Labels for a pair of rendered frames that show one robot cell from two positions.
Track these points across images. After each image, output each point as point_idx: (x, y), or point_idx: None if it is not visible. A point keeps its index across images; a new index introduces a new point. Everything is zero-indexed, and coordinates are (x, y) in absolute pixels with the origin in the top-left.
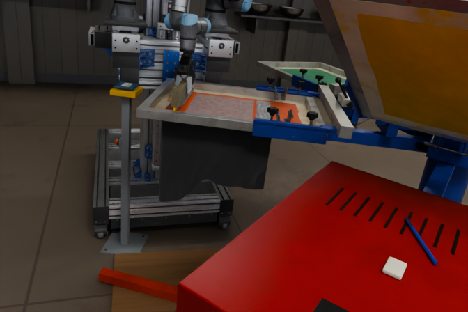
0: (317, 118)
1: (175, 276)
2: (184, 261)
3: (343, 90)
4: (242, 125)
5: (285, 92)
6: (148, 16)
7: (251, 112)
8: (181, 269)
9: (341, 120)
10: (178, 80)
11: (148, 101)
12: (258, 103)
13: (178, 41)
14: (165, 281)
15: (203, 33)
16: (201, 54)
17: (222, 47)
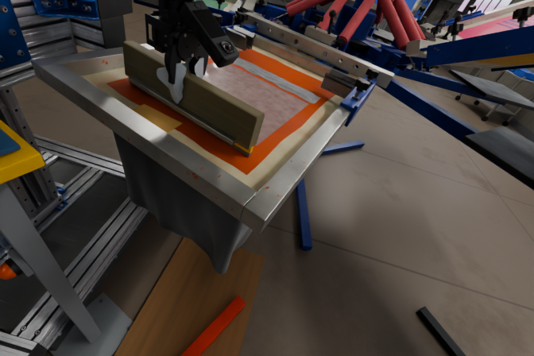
0: (327, 67)
1: (203, 294)
2: (186, 272)
3: (331, 26)
4: (345, 120)
5: (253, 37)
6: None
7: (271, 86)
8: (196, 282)
9: (377, 68)
10: (179, 75)
11: (210, 171)
12: (239, 63)
13: None
14: (203, 309)
15: None
16: None
17: None
